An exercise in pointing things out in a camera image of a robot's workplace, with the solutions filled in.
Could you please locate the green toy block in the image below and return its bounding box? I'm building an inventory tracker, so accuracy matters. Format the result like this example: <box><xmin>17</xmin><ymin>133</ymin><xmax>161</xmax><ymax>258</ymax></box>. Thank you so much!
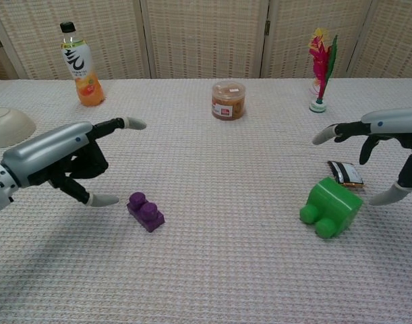
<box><xmin>299</xmin><ymin>177</ymin><xmax>364</xmax><ymax>240</ymax></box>

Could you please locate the purple toy block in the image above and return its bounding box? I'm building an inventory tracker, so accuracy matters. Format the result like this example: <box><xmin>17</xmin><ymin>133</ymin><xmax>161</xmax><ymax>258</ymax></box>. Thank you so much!
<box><xmin>126</xmin><ymin>191</ymin><xmax>166</xmax><ymax>234</ymax></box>

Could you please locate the cream ceramic bowl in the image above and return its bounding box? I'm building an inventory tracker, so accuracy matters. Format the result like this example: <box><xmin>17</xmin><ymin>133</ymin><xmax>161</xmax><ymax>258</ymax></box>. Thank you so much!
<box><xmin>0</xmin><ymin>107</ymin><xmax>37</xmax><ymax>149</ymax></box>

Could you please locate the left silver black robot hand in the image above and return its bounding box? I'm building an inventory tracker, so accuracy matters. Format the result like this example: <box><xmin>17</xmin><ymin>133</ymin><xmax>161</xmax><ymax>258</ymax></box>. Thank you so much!
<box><xmin>1</xmin><ymin>116</ymin><xmax>148</xmax><ymax>207</ymax></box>

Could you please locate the orange juice bottle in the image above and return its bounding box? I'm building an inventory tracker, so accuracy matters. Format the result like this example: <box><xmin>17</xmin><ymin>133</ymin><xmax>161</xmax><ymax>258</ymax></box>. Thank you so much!
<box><xmin>59</xmin><ymin>21</ymin><xmax>106</xmax><ymax>107</ymax></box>

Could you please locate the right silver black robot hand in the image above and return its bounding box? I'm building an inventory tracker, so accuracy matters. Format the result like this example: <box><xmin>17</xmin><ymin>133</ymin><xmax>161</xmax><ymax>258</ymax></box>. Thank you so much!
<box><xmin>312</xmin><ymin>107</ymin><xmax>412</xmax><ymax>206</ymax></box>

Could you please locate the round clear snack jar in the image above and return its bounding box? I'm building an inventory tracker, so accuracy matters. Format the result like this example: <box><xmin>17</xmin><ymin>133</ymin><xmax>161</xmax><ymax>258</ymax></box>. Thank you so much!
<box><xmin>210</xmin><ymin>80</ymin><xmax>247</xmax><ymax>121</ymax></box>

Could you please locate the colourful feather shuttlecock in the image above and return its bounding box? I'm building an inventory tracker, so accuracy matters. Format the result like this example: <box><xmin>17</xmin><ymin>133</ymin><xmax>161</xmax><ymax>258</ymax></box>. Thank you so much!
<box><xmin>308</xmin><ymin>27</ymin><xmax>339</xmax><ymax>113</ymax></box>

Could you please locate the woven folding screen panel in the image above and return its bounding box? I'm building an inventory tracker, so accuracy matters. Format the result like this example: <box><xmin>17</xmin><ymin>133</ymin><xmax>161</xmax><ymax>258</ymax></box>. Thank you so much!
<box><xmin>0</xmin><ymin>0</ymin><xmax>156</xmax><ymax>80</ymax></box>
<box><xmin>261</xmin><ymin>0</ymin><xmax>375</xmax><ymax>79</ymax></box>
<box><xmin>140</xmin><ymin>0</ymin><xmax>270</xmax><ymax>80</ymax></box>
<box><xmin>347</xmin><ymin>0</ymin><xmax>412</xmax><ymax>79</ymax></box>
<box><xmin>0</xmin><ymin>20</ymin><xmax>24</xmax><ymax>82</ymax></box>

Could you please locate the black orange snack packet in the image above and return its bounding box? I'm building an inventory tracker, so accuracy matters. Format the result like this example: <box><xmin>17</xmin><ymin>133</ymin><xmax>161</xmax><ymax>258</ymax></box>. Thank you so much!
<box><xmin>327</xmin><ymin>160</ymin><xmax>366</xmax><ymax>190</ymax></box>

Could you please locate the white woven tablecloth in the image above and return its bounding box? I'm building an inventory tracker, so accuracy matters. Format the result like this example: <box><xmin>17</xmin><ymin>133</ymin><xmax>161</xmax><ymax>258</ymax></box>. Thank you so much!
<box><xmin>0</xmin><ymin>78</ymin><xmax>412</xmax><ymax>324</ymax></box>

